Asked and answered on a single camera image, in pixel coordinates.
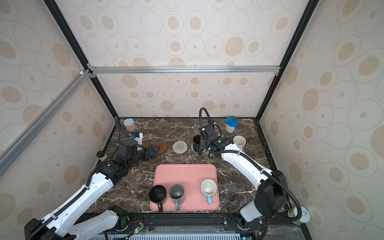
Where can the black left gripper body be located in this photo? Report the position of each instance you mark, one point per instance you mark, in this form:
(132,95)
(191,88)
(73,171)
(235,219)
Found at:
(146,154)

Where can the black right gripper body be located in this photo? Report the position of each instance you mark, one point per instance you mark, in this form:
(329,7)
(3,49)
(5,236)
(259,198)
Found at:
(203,142)

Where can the black mug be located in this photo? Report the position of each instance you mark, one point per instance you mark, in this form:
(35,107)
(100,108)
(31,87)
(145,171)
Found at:
(158,195)
(196,144)

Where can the brown wooden coaster front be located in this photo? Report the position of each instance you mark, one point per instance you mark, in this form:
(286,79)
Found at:
(162,147)

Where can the multicolour woven coaster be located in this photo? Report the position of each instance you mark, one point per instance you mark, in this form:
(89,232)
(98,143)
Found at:
(180,147)

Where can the blue handled white mug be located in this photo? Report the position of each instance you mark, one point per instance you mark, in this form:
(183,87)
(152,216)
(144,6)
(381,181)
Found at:
(209,189)

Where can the grey mug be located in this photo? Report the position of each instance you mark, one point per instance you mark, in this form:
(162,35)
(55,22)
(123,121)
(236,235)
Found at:
(177,194)

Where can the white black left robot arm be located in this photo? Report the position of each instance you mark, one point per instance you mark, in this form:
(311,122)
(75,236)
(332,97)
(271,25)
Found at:
(61,224)

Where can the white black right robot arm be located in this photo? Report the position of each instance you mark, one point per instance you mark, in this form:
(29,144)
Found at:
(273,198)

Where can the white cup blue lid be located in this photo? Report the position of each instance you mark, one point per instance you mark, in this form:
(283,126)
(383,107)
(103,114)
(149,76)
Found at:
(231,123)

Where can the pink jar grey lid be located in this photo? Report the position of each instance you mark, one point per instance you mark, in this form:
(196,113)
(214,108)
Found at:
(130,125)

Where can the pink plastic tray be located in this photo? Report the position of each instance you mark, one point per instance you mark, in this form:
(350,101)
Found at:
(191,178)

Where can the small bottle black cap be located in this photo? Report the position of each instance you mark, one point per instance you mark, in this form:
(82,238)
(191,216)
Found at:
(101,155)

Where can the green can white lid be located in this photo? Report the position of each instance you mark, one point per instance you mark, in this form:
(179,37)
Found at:
(305,218)

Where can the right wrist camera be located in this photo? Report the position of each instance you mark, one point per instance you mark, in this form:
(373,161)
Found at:
(209,133)

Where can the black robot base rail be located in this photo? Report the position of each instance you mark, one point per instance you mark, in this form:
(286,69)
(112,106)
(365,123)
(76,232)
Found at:
(220,226)

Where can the silver aluminium frame bar rear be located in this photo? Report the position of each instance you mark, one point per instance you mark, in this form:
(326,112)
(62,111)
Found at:
(185,69)

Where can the silver aluminium frame bar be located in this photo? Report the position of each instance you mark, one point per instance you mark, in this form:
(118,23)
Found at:
(185,69)
(25,138)

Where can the silver aluminium frame bar left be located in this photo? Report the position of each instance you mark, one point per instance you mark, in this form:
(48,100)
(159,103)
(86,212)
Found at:
(25,138)

